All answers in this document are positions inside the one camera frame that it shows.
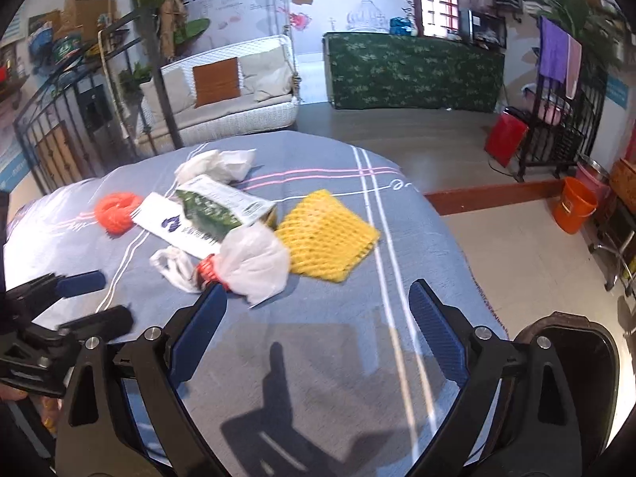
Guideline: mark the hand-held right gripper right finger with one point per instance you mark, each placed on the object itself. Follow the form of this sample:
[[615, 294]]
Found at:
[[437, 328]]

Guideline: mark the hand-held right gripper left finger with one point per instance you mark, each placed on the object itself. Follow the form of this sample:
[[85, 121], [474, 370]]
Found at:
[[198, 330]]

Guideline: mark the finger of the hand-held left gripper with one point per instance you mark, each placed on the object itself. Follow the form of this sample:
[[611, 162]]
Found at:
[[99, 323], [82, 282]]

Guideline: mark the small plastic bag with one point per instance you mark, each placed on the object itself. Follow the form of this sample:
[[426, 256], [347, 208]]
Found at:
[[171, 266]]

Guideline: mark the orange foam net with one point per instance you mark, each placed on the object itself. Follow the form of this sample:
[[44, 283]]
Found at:
[[117, 213]]

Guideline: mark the clear plastic bag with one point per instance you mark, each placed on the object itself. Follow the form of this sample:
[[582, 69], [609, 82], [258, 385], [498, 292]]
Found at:
[[253, 258]]

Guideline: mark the white paper packet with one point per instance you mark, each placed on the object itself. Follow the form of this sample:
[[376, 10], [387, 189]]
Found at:
[[159, 218]]

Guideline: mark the green and white snack bag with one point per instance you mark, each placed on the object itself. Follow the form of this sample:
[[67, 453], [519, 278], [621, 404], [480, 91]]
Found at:
[[213, 208]]

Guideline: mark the yellow foam net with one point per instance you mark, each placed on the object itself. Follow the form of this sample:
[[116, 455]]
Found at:
[[323, 233]]

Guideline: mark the white plastic bag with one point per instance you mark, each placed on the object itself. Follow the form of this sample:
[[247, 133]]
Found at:
[[218, 164]]

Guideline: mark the black trash bin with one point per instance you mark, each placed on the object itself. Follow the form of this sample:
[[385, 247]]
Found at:
[[601, 387]]

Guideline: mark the pink gold-dotted garment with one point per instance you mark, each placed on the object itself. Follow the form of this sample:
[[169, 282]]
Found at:
[[49, 415]]

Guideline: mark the brown wooden panel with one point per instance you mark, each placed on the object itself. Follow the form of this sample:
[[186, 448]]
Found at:
[[57, 154]]

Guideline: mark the orange bucket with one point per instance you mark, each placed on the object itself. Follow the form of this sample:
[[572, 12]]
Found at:
[[571, 208]]

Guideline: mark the chrome stool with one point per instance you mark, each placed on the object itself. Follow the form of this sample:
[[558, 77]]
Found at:
[[618, 258]]

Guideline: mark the red bag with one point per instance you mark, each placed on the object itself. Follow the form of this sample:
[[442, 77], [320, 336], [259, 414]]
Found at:
[[507, 139]]

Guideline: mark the black iron rack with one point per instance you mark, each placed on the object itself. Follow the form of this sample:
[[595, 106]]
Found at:
[[546, 144]]

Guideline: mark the white wicker swing sofa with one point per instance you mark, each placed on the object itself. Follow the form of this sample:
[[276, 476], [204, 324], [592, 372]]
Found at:
[[238, 119]]

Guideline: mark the pink bucket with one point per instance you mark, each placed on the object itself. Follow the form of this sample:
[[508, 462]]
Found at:
[[598, 184]]

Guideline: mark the green tub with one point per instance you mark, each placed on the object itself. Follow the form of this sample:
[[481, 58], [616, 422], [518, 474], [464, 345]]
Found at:
[[69, 49]]

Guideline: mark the brown suitcase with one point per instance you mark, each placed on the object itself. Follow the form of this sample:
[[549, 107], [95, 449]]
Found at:
[[626, 179]]

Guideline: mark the brown cushion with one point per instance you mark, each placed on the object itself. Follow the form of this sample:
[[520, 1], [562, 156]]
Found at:
[[216, 82]]

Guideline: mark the pink wash basin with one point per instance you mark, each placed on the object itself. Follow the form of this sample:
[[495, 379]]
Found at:
[[554, 112]]

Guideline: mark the green patterned counter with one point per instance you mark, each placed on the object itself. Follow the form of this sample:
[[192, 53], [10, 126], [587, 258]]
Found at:
[[412, 72]]

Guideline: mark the large beige cushion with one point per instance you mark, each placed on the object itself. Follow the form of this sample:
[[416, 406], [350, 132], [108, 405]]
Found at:
[[266, 74]]

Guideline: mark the cardboard box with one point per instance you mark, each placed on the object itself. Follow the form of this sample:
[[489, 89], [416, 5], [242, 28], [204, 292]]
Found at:
[[89, 15]]

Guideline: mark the banana plant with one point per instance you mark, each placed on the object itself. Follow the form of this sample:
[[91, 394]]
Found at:
[[169, 10]]

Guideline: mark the pink towel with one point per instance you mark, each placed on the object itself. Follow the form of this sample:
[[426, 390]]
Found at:
[[574, 69]]

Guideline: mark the purple towel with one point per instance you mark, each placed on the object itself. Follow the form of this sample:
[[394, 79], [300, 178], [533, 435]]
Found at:
[[554, 49]]

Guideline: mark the black display box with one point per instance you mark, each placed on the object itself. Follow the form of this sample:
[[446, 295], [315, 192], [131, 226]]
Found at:
[[489, 30]]

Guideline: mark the blue bag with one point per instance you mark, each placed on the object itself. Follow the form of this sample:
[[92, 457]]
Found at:
[[401, 27]]

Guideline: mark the potted green plant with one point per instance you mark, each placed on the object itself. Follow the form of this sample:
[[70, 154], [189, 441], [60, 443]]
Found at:
[[571, 0]]

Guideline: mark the black iron bed frame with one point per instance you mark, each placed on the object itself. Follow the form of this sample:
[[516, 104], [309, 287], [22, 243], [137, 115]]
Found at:
[[175, 129]]

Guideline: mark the blue wall sign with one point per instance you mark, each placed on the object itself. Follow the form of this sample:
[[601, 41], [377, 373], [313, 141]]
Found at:
[[617, 93]]

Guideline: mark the large wall poster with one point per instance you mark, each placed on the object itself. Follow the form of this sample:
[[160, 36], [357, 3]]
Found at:
[[248, 10]]

